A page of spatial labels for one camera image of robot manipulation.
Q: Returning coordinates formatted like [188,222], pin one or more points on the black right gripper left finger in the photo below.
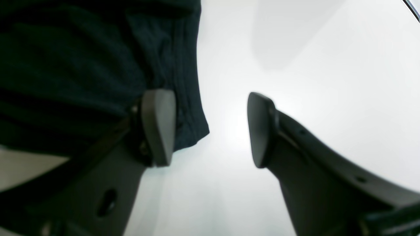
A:
[93,194]

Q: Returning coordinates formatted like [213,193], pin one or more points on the black t-shirt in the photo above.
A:
[71,69]

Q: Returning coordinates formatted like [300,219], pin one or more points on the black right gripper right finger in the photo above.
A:
[326,194]

